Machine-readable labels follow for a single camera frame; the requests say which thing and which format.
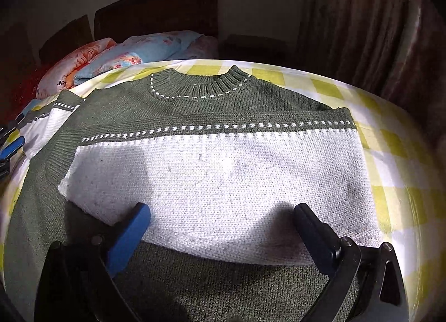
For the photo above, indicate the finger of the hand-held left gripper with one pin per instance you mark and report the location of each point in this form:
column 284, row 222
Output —
column 12, row 147
column 7, row 126

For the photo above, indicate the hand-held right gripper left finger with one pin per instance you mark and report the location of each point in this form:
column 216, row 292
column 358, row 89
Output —
column 128, row 238

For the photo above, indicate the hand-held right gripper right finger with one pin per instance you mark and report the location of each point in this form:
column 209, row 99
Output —
column 315, row 234

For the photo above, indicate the green and white knit sweater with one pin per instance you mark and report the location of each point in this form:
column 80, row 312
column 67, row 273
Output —
column 209, row 168

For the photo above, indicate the light blue cloth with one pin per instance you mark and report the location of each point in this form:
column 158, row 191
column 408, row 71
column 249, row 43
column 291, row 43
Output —
column 29, row 107

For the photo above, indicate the red blanket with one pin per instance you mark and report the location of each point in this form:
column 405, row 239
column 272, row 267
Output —
column 24, row 88

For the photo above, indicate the orange floral pillow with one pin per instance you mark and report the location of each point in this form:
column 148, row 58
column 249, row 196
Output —
column 66, row 71

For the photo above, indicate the yellow checked bed sheet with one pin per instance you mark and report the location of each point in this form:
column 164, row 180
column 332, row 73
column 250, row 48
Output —
column 400, row 154

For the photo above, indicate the blue floral pillow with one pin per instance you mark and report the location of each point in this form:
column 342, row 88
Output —
column 146, row 50

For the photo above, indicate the dark wooden headboard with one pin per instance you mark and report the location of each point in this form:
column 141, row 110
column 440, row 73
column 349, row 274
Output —
column 156, row 8

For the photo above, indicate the pink pillow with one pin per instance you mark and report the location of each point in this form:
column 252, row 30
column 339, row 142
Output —
column 205, row 46

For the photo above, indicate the floral pink curtain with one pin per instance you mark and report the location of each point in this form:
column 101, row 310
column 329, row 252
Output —
column 366, row 29

